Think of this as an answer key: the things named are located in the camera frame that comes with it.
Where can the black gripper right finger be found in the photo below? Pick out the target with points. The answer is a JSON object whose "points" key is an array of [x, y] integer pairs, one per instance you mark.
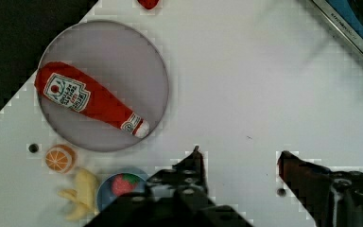
{"points": [[332, 198]]}

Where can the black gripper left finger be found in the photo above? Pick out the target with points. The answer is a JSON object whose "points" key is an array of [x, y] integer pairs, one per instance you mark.
{"points": [[174, 197]]}

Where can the red strawberry toy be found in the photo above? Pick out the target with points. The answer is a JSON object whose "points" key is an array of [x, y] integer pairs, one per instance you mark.
{"points": [[124, 183]]}

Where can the blue small bowl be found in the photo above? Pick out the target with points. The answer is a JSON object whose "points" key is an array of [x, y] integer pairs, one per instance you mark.
{"points": [[104, 195]]}

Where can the yellow banana peel toy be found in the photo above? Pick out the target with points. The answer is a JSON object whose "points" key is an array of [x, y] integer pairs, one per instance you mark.
{"points": [[82, 196]]}

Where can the orange slice toy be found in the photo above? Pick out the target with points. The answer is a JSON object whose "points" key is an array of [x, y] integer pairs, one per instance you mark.
{"points": [[60, 158]]}

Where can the grey round plate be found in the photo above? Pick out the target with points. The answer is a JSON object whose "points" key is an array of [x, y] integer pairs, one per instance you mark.
{"points": [[125, 62]]}

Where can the red plush ketchup bottle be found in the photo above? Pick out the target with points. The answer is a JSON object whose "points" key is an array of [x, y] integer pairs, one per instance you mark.
{"points": [[67, 86]]}

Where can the small red round toy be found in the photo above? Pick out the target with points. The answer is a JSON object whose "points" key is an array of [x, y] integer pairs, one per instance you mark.
{"points": [[148, 4]]}

